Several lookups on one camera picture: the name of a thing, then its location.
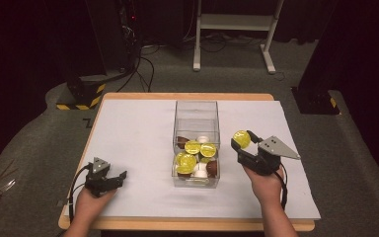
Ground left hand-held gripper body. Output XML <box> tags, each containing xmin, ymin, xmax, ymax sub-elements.
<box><xmin>84</xmin><ymin>157</ymin><xmax>119</xmax><ymax>198</ymax></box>

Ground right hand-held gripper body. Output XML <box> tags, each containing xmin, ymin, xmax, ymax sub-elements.
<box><xmin>238</xmin><ymin>135</ymin><xmax>301</xmax><ymax>177</ymax></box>

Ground yellow-lid coffee capsule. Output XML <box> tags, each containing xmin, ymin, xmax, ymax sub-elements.
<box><xmin>233</xmin><ymin>129</ymin><xmax>252</xmax><ymax>149</ymax></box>

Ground pile of coffee capsules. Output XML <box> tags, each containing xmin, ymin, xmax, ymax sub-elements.
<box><xmin>176</xmin><ymin>134</ymin><xmax>219</xmax><ymax>180</ymax></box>

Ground clear plastic box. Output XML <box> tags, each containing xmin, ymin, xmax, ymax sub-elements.
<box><xmin>172</xmin><ymin>100</ymin><xmax>221</xmax><ymax>190</ymax></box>

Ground person's right hand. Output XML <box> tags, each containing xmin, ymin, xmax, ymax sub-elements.
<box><xmin>243</xmin><ymin>166</ymin><xmax>286</xmax><ymax>207</ymax></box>

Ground person's left hand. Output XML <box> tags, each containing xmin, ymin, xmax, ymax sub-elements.
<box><xmin>74</xmin><ymin>188</ymin><xmax>117</xmax><ymax>222</ymax></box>

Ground white table mat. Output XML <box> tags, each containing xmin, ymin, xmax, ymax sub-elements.
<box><xmin>63</xmin><ymin>99</ymin><xmax>322</xmax><ymax>220</ymax></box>

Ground black base with yellow mark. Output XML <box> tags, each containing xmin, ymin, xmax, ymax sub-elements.
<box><xmin>291</xmin><ymin>86</ymin><xmax>341</xmax><ymax>116</ymax></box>

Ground wooden table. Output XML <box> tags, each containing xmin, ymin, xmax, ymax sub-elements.
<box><xmin>57</xmin><ymin>92</ymin><xmax>316</xmax><ymax>232</ymax></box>

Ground black base with hazard stripes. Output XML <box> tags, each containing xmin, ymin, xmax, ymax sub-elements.
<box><xmin>55</xmin><ymin>74</ymin><xmax>108</xmax><ymax>112</ymax></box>

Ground white metal stand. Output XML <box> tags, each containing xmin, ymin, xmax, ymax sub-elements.
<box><xmin>192</xmin><ymin>0</ymin><xmax>286</xmax><ymax>74</ymax></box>

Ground black equipment column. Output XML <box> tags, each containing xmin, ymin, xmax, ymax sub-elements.
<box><xmin>85</xmin><ymin>0</ymin><xmax>141</xmax><ymax>74</ymax></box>

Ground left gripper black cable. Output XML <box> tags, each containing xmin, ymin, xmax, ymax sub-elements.
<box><xmin>67</xmin><ymin>164</ymin><xmax>92</xmax><ymax>225</ymax></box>

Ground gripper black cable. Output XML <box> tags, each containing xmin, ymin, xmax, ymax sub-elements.
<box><xmin>67</xmin><ymin>164</ymin><xmax>92</xmax><ymax>225</ymax></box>
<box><xmin>273</xmin><ymin>162</ymin><xmax>289</xmax><ymax>211</ymax></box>

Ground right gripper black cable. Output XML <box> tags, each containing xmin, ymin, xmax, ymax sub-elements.
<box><xmin>273</xmin><ymin>162</ymin><xmax>289</xmax><ymax>211</ymax></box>

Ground black floor cables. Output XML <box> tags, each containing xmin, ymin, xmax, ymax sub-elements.
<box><xmin>115</xmin><ymin>45</ymin><xmax>156</xmax><ymax>94</ymax></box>

